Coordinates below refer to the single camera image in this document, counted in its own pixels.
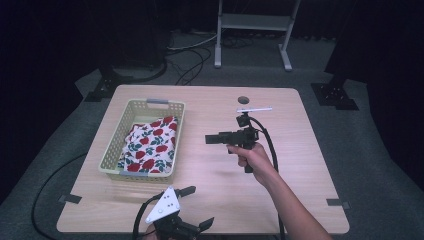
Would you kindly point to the person's left hand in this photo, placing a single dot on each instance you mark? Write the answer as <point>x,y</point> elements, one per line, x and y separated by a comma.
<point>149,234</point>

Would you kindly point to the white metal stand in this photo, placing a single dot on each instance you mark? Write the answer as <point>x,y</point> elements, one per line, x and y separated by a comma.
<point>253,21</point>

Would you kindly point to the person's right hand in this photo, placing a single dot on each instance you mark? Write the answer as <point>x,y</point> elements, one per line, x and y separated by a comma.
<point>258,161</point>

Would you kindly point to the black tape piece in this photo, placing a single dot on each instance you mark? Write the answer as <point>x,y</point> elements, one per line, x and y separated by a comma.
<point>336,202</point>
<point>70,199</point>

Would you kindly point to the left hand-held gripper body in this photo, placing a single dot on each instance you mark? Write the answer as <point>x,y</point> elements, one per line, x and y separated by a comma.
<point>164,205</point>

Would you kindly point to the cream perforated plastic basket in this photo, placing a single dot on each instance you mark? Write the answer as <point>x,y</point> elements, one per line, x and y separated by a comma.
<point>113,143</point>

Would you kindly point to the black stand base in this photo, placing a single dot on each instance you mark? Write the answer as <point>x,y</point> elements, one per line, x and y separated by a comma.
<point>106,86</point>
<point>333,95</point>

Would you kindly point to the red floral cloth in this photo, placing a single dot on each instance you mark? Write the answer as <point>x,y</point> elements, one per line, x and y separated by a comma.
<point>150,146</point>

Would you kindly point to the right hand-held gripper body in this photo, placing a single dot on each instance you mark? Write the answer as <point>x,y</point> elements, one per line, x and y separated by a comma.
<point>246,136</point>

